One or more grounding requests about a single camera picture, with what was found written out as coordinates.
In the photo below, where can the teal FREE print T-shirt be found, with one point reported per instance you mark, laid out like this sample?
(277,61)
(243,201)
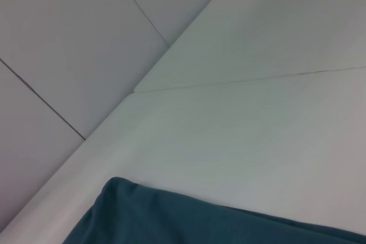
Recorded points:
(200,221)

